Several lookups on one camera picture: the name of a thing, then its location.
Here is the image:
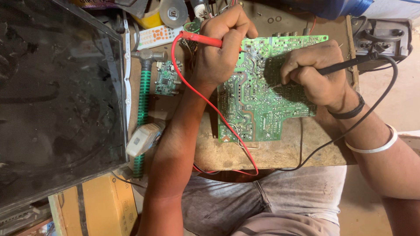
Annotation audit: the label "person's left hand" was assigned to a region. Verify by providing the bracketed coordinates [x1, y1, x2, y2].
[191, 4, 259, 88]

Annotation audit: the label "person's right hand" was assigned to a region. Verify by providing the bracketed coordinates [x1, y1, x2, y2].
[280, 40, 353, 110]

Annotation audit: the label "red multimeter probe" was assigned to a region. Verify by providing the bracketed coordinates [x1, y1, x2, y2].
[180, 30, 247, 53]

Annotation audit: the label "black multimeter probe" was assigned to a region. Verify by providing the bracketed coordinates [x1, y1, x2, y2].
[272, 52, 378, 89]

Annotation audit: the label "black wristband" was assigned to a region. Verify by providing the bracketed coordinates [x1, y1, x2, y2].
[327, 92, 366, 120]

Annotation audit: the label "small green circuit board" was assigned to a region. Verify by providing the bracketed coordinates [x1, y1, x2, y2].
[154, 58, 184, 97]

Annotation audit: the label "white plug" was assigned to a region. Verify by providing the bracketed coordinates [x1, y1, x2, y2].
[190, 0, 210, 19]

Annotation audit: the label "white remote control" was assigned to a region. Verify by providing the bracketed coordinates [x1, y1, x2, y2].
[134, 26, 184, 51]

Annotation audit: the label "grey power socket box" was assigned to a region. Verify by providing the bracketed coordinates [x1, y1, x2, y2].
[350, 16, 413, 71]

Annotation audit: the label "large green circuit board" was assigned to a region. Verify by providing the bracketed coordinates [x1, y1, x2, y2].
[217, 34, 329, 143]

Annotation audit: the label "blue plastic container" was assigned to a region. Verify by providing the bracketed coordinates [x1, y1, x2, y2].
[288, 0, 375, 20]

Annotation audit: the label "yellow tape roll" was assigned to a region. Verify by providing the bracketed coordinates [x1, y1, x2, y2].
[133, 6, 165, 30]

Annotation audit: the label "white LED strip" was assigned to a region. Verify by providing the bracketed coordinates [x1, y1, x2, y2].
[123, 11, 133, 129]

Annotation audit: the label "white bangle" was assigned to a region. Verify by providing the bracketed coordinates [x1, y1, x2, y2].
[344, 123, 398, 154]

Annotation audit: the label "white power adapter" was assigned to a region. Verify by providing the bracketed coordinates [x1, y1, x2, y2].
[125, 121, 165, 158]

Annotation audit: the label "person's grey shorts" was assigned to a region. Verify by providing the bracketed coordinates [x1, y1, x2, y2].
[133, 165, 348, 236]

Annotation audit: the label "black flat television screen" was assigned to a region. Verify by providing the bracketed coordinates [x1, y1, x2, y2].
[0, 0, 129, 214]

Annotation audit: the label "yellow cardboard box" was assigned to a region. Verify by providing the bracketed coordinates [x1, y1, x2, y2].
[48, 173, 138, 236]

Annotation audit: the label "red probe cable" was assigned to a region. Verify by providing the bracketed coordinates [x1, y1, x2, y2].
[170, 33, 260, 176]

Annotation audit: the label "black probe cable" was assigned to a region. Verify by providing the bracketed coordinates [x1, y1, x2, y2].
[194, 53, 399, 173]

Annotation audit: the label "hammer with green handle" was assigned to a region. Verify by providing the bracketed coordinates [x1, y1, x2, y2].
[130, 48, 168, 179]

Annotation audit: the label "thin white wire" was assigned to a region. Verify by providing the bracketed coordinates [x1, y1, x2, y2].
[229, 123, 260, 150]

